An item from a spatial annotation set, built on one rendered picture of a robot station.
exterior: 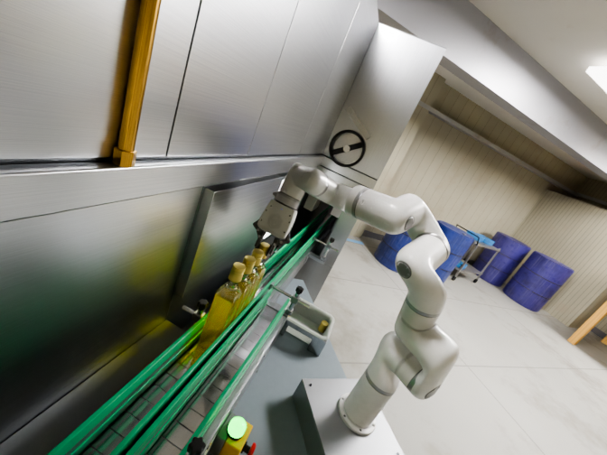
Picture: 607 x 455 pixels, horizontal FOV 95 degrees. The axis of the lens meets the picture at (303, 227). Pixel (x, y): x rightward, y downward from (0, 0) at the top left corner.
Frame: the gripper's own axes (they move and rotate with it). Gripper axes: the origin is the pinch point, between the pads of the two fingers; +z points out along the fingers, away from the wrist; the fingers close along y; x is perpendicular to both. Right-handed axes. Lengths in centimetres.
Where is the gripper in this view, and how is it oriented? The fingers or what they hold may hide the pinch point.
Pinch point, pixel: (264, 246)
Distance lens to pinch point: 90.4
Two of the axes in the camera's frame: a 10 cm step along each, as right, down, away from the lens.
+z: -4.5, 8.9, 0.9
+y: 8.8, 4.6, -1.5
